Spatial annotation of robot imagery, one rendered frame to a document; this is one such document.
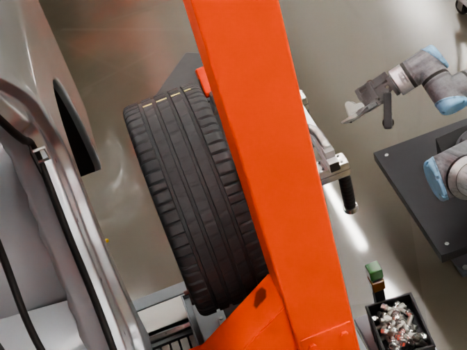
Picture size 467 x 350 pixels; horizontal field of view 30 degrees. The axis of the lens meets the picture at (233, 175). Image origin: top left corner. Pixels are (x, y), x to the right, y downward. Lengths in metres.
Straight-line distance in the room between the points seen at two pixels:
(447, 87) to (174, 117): 0.87
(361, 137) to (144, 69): 1.41
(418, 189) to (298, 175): 1.37
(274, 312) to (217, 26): 0.86
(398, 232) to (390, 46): 1.28
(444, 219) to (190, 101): 1.13
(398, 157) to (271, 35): 1.75
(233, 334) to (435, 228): 1.03
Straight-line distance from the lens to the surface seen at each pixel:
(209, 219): 2.27
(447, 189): 2.92
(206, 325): 3.08
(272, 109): 1.79
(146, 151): 2.31
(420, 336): 2.48
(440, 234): 3.08
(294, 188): 1.94
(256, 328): 2.27
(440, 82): 2.74
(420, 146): 3.42
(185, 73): 4.05
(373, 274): 2.52
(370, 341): 2.63
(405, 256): 3.43
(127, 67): 4.88
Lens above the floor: 2.56
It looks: 40 degrees down
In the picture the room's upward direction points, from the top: 18 degrees counter-clockwise
